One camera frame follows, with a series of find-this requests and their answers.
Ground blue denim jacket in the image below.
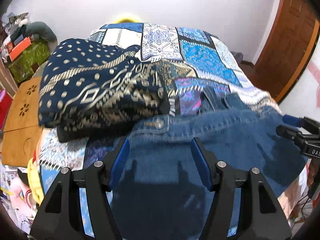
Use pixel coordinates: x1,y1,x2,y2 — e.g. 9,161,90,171
111,89,305,239

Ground white sliding wardrobe door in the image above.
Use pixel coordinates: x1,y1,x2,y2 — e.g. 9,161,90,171
280,38,319,121

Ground black folded garment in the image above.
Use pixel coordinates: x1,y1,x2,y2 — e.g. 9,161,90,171
56,97,172,143

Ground navy patterned folded cloth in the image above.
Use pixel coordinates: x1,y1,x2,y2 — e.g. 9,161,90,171
38,38,170,131

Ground blue patchwork bedspread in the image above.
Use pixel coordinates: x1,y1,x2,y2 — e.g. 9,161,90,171
37,22,281,238

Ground yellow knitted blanket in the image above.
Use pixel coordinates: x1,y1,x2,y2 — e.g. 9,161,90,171
27,158,44,205

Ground brown wooden wardrobe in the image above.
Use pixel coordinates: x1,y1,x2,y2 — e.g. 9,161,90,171
254,0,319,103

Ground wooden lap desk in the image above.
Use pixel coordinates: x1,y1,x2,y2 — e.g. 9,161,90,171
1,77,42,167

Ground yellow headboard cushion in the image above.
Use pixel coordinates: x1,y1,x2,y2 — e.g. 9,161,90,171
114,18,139,24

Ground green patterned cabinet cover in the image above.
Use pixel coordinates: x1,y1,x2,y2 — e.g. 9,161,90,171
8,40,50,83

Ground orange box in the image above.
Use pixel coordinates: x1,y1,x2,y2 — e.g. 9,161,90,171
9,37,31,61

